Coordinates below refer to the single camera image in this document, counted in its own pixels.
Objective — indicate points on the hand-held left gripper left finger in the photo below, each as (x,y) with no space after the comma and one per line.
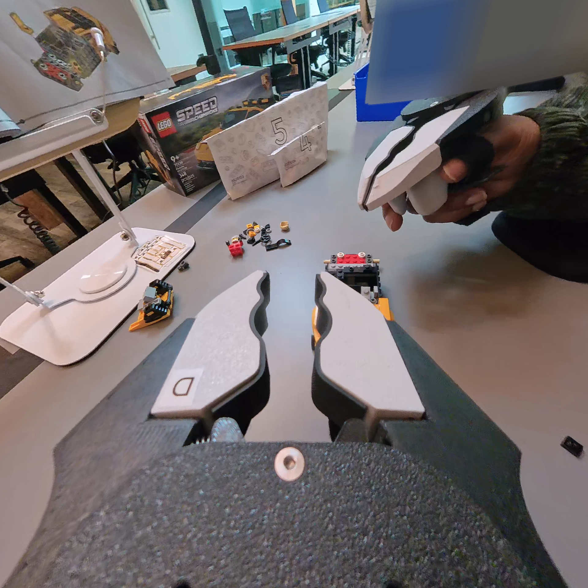
(220,349)

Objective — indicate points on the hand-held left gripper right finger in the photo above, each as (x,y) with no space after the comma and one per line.
(363,363)

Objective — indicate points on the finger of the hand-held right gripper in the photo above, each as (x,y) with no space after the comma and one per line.
(383,151)
(413,165)

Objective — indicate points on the yellow lego car roof section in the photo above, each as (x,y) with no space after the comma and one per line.
(154,312)

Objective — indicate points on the yellow lego car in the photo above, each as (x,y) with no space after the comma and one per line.
(351,259)

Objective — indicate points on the person's right forearm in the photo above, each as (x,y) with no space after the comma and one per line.
(560,151)

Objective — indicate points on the red lego minifigure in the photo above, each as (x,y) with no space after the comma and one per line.
(235,250)

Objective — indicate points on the black curved lego piece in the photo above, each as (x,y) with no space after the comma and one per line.
(272,248)

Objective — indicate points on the pile of small lego pieces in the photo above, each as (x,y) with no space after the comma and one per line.
(264,238)

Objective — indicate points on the black lego box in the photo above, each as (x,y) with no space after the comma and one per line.
(183,124)

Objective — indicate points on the open lego instruction booklet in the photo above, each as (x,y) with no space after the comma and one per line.
(128,55)

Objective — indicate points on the blue plastic bin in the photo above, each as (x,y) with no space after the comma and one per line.
(363,92)

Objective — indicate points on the small white printed paper bag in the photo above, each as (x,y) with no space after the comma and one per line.
(298,165)

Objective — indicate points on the sticker sheet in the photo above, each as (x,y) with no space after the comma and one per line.
(158,252)

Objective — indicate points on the large white printed paper bag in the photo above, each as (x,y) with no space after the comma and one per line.
(248,151)

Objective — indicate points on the long wooden office table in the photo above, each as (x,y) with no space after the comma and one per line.
(294,30)

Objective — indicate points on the black office chair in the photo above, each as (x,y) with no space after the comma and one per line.
(239,23)

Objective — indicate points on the brown wooden desk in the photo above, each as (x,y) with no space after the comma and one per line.
(119,115)

